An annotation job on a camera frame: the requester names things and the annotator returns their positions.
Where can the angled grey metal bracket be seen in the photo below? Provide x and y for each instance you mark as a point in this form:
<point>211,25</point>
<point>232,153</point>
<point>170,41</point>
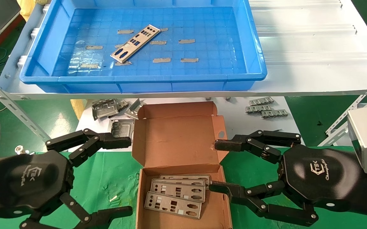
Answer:
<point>134,109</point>

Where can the silver I/O shield plate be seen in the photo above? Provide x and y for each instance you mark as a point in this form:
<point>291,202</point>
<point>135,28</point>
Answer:
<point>130,47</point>
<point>183,176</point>
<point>165,210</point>
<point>189,187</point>

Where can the large grey metal bracket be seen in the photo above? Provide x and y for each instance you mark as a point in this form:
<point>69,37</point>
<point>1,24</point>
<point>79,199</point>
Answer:
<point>105,109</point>

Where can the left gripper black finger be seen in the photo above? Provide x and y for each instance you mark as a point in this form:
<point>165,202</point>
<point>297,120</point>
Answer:
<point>116,142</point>

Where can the blue plastic tray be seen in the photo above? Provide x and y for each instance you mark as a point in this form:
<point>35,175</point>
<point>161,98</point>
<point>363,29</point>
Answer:
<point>218,31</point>

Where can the brown cardboard box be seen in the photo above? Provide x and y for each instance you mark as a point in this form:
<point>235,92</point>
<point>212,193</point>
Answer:
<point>177,140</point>

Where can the toothed grey metal strip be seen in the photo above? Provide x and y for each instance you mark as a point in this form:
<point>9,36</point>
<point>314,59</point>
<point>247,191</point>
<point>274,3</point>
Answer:
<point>274,113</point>
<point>261,101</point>
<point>258,108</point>

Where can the green cloth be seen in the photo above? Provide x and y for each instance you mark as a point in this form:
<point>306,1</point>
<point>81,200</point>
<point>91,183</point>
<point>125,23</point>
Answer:
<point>107,178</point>

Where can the silver binder clip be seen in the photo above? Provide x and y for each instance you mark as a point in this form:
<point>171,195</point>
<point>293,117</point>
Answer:
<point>19,149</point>

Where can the slotted steel rack leg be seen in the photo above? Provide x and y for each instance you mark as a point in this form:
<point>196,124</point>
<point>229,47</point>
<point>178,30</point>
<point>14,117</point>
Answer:
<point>336,125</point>
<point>11,105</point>

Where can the yellow fabric bundle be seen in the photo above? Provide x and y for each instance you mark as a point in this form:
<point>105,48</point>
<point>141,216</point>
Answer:
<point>24,8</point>
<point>77,108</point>

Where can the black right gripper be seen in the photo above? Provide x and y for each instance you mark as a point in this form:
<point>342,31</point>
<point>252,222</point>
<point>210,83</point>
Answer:
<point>317,175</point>

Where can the small grey metal bracket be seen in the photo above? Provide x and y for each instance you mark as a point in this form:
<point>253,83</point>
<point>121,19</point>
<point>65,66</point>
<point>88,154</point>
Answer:
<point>123,105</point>

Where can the grey tape strip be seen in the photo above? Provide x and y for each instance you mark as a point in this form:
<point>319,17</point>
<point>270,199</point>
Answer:
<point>189,60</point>
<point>161,60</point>
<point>89,65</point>
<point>124,64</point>

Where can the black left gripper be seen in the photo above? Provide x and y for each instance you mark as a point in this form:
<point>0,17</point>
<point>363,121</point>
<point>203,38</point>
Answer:
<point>27,184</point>

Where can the clear tape patch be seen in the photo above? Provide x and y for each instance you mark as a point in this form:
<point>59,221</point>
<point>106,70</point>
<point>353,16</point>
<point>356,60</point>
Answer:
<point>84,58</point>

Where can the white flat board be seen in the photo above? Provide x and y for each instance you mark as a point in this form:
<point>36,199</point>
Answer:
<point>234,117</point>

